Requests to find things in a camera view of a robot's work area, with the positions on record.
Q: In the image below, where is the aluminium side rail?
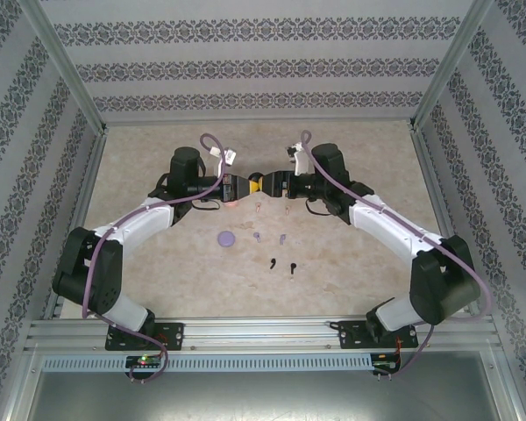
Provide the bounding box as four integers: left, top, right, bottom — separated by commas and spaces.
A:
409, 122, 482, 317
42, 125, 110, 320

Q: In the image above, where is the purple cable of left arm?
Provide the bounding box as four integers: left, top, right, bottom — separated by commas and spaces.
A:
82, 132, 229, 385

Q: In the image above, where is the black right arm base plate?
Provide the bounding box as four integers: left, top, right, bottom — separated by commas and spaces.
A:
335, 319, 420, 351

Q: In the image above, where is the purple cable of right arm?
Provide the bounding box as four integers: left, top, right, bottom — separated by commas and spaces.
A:
300, 129, 492, 377

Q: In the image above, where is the aluminium mounting rail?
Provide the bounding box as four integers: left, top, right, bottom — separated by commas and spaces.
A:
24, 318, 499, 353

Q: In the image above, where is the grey metal panel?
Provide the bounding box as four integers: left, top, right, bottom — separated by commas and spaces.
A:
8, 350, 525, 421

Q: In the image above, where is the aluminium frame post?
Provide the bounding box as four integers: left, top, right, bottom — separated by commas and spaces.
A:
408, 0, 497, 132
17, 0, 110, 135

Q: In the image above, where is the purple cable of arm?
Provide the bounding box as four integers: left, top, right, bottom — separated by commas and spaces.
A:
300, 129, 492, 377
82, 132, 229, 385

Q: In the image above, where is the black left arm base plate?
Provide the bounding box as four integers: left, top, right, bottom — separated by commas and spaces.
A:
104, 322, 186, 352

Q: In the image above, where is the grey slotted cable duct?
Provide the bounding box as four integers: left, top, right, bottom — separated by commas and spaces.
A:
41, 353, 373, 373

